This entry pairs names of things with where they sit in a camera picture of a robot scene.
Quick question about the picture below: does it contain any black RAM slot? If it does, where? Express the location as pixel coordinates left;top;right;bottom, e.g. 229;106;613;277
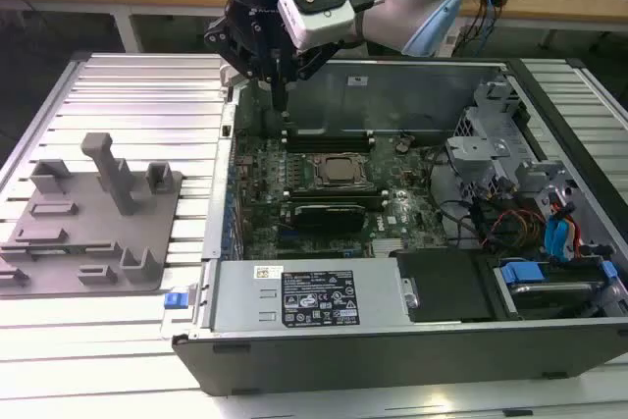
283;185;384;198
283;128;375;142
287;195;390;210
284;138;377;154

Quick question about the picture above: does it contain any black graphics card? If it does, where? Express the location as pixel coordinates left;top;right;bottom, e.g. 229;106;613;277
291;202;367;235

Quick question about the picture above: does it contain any red orange wire bundle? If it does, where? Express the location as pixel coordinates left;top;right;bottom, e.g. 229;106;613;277
480;210;546;248

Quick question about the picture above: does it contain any silver finned heat sink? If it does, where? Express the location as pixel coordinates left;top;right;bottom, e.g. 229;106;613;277
371;236;408;257

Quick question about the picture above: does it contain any black open PC case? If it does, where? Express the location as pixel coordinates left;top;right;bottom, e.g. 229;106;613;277
161;56;628;398

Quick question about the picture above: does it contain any grey metal drive cage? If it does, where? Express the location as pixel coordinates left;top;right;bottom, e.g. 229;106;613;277
445;78;580;204

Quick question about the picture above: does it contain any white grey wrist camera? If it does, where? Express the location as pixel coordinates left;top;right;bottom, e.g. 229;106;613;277
277;0;355;52

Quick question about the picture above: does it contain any blue disk carrier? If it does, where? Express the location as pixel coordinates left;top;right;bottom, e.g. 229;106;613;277
497;261;619;292

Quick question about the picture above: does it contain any grey plastic parts rack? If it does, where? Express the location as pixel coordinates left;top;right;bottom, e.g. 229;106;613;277
0;131;185;297

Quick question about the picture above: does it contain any grey power supply with label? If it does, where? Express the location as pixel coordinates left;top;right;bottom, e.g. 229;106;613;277
210;259;408;335

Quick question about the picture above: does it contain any black drive bay cover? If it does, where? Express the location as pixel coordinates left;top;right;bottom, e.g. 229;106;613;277
394;250;495;325

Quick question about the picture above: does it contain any green motherboard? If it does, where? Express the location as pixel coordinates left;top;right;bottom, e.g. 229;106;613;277
230;136;447;261

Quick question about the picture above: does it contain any silver CPU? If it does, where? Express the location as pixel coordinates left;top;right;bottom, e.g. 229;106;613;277
321;157;359;183

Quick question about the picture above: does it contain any blue flat data wire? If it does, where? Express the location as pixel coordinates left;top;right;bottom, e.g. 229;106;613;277
544;212;575;263

